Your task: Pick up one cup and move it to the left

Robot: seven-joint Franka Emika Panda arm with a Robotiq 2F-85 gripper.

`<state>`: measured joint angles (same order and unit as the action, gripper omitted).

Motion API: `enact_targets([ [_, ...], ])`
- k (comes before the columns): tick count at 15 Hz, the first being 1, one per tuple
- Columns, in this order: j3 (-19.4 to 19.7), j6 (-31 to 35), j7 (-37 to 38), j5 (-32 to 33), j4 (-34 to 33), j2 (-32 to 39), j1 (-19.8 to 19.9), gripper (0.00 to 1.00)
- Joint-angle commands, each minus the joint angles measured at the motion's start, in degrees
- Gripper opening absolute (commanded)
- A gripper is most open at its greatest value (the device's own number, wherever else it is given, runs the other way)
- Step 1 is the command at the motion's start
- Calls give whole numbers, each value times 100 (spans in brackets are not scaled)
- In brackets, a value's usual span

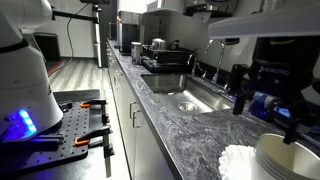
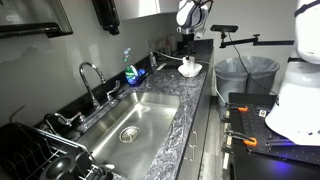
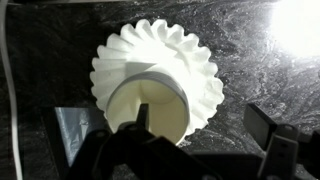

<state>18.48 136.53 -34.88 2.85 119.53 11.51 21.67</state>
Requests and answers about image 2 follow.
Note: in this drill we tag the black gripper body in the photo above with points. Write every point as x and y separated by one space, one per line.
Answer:
188 40

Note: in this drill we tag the white paper cup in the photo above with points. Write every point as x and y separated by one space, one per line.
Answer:
189 63

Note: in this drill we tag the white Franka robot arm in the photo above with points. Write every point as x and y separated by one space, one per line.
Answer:
300 100

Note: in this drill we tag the white coffee filter stack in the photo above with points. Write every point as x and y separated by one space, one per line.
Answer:
190 74

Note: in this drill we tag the small clear bottle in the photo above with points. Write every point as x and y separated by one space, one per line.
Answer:
153 60

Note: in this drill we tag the grey lined trash bin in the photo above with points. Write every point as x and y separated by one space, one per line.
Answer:
263 73
230 83

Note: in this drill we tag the blue sponge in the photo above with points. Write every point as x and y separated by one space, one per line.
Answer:
142 72

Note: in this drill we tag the grey upper cabinet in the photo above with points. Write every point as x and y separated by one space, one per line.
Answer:
143 8

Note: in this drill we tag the clear dish soap bottle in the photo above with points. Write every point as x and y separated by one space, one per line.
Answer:
131 76

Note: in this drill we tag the grey base cabinets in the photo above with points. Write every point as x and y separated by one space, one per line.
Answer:
200 126

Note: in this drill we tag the black orange bar clamp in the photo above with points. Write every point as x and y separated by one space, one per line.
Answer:
242 108
250 142

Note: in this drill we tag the stainless steel sink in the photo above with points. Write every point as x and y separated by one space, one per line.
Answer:
143 133

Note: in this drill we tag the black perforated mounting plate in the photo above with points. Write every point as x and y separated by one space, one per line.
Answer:
256 133

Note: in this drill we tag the chrome gooseneck faucet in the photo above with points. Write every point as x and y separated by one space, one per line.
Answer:
89 88

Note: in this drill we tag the small chrome side tap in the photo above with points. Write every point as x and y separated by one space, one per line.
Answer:
70 119

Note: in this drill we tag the black robot cart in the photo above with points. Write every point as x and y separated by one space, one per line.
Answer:
266 170

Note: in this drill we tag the paper towel dispenser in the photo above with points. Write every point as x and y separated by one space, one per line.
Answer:
30 16

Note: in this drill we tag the black round cookware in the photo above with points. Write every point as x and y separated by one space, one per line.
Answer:
58 168

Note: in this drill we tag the black dish rack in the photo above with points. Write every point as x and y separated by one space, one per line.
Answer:
20 150

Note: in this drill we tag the black stereo camera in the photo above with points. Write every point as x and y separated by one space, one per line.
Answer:
224 28

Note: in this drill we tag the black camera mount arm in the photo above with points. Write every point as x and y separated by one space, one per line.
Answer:
266 42

